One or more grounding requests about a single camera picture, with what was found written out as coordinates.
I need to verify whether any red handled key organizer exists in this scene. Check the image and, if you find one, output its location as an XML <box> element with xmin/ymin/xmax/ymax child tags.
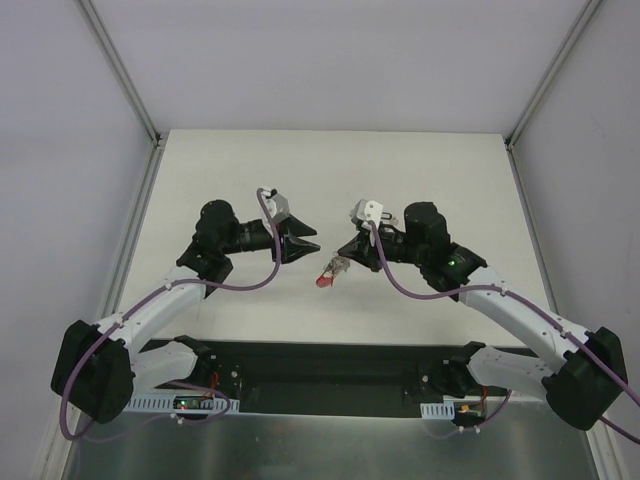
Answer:
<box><xmin>315</xmin><ymin>254</ymin><xmax>350</xmax><ymax>288</ymax></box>

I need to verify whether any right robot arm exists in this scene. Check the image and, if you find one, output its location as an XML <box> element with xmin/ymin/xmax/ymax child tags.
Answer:
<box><xmin>338</xmin><ymin>199</ymin><xmax>639</xmax><ymax>431</ymax></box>

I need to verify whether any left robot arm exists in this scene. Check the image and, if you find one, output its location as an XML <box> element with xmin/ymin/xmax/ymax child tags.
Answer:
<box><xmin>51</xmin><ymin>191</ymin><xmax>320</xmax><ymax>424</ymax></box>

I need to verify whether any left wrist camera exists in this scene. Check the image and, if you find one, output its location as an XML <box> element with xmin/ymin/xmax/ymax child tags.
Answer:
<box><xmin>261</xmin><ymin>189</ymin><xmax>290</xmax><ymax>224</ymax></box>

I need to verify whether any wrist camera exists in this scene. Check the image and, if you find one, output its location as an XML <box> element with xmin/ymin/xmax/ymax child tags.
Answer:
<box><xmin>350</xmin><ymin>199</ymin><xmax>383</xmax><ymax>230</ymax></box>
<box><xmin>261</xmin><ymin>189</ymin><xmax>290</xmax><ymax>224</ymax></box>

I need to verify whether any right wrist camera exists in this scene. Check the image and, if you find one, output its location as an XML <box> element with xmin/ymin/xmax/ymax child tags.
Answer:
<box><xmin>350</xmin><ymin>199</ymin><xmax>383</xmax><ymax>230</ymax></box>

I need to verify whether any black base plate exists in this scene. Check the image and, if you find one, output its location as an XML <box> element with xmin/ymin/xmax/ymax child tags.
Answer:
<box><xmin>174</xmin><ymin>340</ymin><xmax>516</xmax><ymax>418</ymax></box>

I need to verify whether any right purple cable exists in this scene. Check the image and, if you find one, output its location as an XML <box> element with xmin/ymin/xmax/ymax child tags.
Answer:
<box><xmin>369</xmin><ymin>219</ymin><xmax>640</xmax><ymax>444</ymax></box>

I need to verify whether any right white cable duct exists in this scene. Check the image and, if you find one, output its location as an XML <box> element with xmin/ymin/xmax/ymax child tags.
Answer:
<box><xmin>420</xmin><ymin>400</ymin><xmax>456</xmax><ymax>421</ymax></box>

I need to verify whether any white cable duct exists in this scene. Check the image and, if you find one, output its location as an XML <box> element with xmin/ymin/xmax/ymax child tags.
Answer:
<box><xmin>124</xmin><ymin>393</ymin><xmax>240</xmax><ymax>415</ymax></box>
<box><xmin>420</xmin><ymin>400</ymin><xmax>456</xmax><ymax>421</ymax></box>

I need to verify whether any left white cable duct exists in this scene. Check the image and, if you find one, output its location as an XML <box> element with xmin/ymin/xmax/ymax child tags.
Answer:
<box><xmin>124</xmin><ymin>393</ymin><xmax>240</xmax><ymax>415</ymax></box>

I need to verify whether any left aluminium frame post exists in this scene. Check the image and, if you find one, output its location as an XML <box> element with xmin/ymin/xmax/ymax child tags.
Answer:
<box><xmin>75</xmin><ymin>0</ymin><xmax>163</xmax><ymax>147</ymax></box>

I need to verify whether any aluminium frame post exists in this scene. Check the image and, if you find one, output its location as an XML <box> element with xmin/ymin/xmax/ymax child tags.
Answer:
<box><xmin>75</xmin><ymin>0</ymin><xmax>163</xmax><ymax>147</ymax></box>
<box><xmin>505</xmin><ymin>0</ymin><xmax>605</xmax><ymax>152</ymax></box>

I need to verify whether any right aluminium rail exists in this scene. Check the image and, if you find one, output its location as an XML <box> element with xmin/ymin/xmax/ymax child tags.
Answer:
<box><xmin>504</xmin><ymin>142</ymin><xmax>631</xmax><ymax>480</ymax></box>

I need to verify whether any aluminium rail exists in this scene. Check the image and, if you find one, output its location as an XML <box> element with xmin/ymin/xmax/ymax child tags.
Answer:
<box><xmin>30</xmin><ymin>132</ymin><xmax>169</xmax><ymax>479</ymax></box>
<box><xmin>504</xmin><ymin>142</ymin><xmax>631</xmax><ymax>480</ymax></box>

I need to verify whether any left aluminium rail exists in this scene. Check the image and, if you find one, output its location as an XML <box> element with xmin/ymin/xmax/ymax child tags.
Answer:
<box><xmin>30</xmin><ymin>132</ymin><xmax>169</xmax><ymax>479</ymax></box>

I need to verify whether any right aluminium frame post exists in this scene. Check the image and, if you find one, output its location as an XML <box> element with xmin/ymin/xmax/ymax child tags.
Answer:
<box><xmin>505</xmin><ymin>0</ymin><xmax>605</xmax><ymax>152</ymax></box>

